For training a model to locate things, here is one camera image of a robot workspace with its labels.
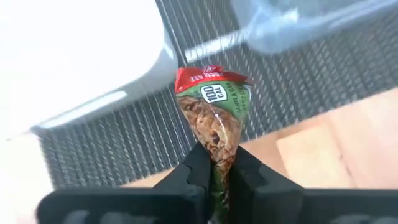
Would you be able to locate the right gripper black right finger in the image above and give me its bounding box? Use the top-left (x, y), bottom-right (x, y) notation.
top-left (228, 145), bottom-right (398, 224)

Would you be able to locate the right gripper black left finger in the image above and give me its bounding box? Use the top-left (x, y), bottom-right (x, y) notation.
top-left (36, 142), bottom-right (215, 224)

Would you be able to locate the red green granola bar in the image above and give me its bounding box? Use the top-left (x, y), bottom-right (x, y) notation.
top-left (174, 64), bottom-right (254, 224)

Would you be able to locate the dark woven table mat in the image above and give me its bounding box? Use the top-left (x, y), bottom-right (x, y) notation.
top-left (30, 0), bottom-right (398, 190)

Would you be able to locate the white bin with handle hole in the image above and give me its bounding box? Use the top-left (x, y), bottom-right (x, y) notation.
top-left (185, 0), bottom-right (398, 65)

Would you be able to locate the white bin without handle hole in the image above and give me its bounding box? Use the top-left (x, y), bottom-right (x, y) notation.
top-left (0, 0), bottom-right (180, 138)

